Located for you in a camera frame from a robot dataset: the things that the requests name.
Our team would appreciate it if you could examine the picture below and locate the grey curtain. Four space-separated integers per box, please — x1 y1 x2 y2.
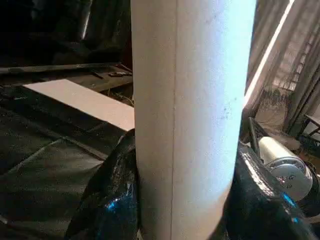
243 0 320 137

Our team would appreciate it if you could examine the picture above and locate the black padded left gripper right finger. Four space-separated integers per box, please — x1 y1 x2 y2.
219 140 320 240

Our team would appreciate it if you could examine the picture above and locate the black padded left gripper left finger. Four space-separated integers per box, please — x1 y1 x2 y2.
65 129 140 240

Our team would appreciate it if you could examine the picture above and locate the black metal stand frame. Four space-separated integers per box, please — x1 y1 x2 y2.
298 113 320 152

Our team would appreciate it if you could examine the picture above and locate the white plastic table leg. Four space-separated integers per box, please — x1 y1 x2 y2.
129 0 259 240

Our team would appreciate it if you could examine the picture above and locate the black metal rail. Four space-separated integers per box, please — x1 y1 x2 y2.
0 61 123 76

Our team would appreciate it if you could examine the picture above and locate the black work mat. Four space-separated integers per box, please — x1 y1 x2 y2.
0 83 137 240

